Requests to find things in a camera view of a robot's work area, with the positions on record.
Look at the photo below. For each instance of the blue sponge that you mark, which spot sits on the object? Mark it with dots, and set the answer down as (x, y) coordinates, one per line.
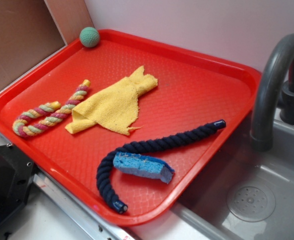
(143, 166)

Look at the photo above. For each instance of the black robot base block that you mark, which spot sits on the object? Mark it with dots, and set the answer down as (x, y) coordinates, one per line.
(16, 176)

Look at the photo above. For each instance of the red plastic tray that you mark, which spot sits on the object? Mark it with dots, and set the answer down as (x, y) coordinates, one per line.
(193, 89)

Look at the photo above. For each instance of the yellow cloth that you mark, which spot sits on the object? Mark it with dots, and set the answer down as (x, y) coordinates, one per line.
(114, 108)

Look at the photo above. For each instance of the green ball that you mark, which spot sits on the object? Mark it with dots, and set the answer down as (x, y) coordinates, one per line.
(89, 37)

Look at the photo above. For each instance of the grey sink basin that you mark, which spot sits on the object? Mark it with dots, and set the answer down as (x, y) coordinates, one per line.
(203, 204)

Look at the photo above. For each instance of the sink drain strainer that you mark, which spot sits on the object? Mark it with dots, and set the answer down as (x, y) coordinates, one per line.
(251, 203)

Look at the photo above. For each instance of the grey faucet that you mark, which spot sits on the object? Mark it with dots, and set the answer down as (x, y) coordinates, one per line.
(276, 90)

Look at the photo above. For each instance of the brown cardboard panel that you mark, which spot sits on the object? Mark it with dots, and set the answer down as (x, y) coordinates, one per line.
(33, 30)

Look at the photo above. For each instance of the multicolour rope toy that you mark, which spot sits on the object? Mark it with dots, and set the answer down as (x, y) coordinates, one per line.
(36, 121)

